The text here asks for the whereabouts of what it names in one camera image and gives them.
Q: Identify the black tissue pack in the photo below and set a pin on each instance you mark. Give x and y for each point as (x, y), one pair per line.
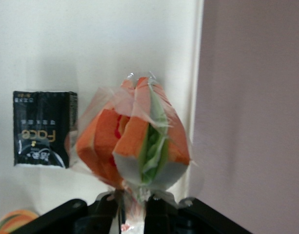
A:
(42, 126)

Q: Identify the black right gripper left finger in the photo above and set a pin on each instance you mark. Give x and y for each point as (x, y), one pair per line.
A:
(66, 219)

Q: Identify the white tray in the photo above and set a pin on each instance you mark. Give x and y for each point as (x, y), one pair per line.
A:
(66, 36)

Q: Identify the orange crust sandwich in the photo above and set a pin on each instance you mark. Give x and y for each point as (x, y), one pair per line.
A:
(129, 136)

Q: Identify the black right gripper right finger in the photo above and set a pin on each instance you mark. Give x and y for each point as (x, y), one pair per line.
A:
(200, 219)

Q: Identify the orange gum bottle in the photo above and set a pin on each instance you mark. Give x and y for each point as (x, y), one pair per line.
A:
(15, 220)

